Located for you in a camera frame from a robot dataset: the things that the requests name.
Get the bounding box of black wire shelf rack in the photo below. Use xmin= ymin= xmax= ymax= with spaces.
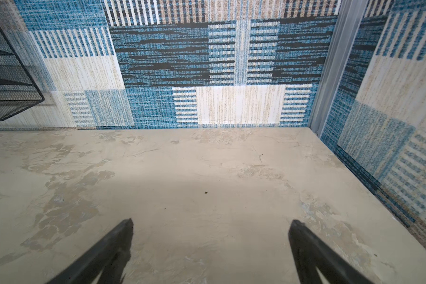
xmin=0 ymin=0 xmax=46 ymax=122

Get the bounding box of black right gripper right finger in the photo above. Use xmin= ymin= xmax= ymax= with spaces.
xmin=288 ymin=220 xmax=372 ymax=284

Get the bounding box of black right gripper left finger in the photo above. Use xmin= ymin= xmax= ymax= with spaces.
xmin=49 ymin=218 xmax=134 ymax=284

